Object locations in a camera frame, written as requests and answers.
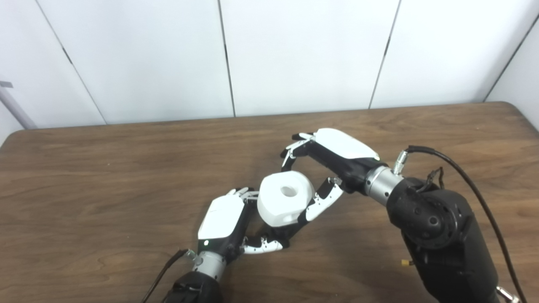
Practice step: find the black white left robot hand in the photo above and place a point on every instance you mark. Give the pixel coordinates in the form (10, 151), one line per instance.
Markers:
(221, 219)

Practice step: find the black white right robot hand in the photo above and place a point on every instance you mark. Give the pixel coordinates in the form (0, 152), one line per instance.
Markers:
(343, 147)

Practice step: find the round white plastic piece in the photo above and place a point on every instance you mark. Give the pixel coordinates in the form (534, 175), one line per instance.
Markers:
(273, 202)

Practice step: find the black flanged holder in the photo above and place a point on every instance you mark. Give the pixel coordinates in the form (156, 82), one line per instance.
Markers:
(280, 233)

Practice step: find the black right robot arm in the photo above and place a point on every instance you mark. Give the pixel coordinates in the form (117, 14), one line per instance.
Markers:
(442, 235)

